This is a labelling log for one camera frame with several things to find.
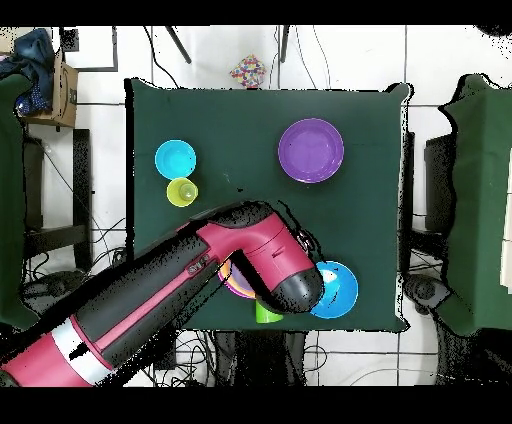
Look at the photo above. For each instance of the black bench frame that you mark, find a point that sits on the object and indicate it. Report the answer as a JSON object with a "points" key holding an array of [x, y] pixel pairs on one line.
{"points": [[82, 180]]}

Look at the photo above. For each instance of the black tripod leg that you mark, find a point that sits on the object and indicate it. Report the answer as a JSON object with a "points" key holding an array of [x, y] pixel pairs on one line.
{"points": [[180, 46], [284, 44]]}

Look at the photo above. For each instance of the large pink plastic bowl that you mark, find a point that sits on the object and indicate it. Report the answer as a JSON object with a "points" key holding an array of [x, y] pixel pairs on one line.
{"points": [[240, 296]]}

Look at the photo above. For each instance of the brown cardboard box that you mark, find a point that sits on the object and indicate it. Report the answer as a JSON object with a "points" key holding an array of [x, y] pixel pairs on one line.
{"points": [[64, 96]]}

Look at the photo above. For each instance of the small cyan plastic bowl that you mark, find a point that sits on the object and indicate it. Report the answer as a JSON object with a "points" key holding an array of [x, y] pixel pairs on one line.
{"points": [[175, 159]]}

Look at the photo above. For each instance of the translucent yellow plastic cup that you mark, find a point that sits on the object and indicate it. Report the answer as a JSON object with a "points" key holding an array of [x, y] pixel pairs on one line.
{"points": [[182, 192]]}

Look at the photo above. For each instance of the large blue plastic bowl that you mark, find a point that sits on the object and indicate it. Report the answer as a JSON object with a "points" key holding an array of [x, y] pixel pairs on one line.
{"points": [[340, 292]]}

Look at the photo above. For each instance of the blue fabric bundle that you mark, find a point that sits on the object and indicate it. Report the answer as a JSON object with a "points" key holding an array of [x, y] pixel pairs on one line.
{"points": [[32, 52]]}

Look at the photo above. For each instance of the green cloth covered table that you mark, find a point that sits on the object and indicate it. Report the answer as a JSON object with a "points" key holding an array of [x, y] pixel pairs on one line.
{"points": [[484, 160], [10, 200]]}

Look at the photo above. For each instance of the colourful patterned box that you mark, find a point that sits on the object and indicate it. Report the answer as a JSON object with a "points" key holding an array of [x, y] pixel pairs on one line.
{"points": [[248, 72]]}

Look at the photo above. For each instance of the purple plastic bowl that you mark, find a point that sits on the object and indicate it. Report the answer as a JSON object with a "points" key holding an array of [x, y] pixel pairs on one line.
{"points": [[311, 151]]}

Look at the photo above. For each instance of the dark green tablecloth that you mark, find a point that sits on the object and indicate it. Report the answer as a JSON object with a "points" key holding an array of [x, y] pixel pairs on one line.
{"points": [[200, 120]]}

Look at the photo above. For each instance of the green plastic cup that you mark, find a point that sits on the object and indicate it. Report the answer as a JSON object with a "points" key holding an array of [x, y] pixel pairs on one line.
{"points": [[268, 316]]}

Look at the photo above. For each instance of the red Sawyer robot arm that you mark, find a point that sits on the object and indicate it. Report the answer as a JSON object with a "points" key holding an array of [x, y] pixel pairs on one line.
{"points": [[260, 244]]}

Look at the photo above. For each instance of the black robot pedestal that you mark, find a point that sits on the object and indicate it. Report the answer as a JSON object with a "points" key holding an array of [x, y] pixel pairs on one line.
{"points": [[260, 356]]}

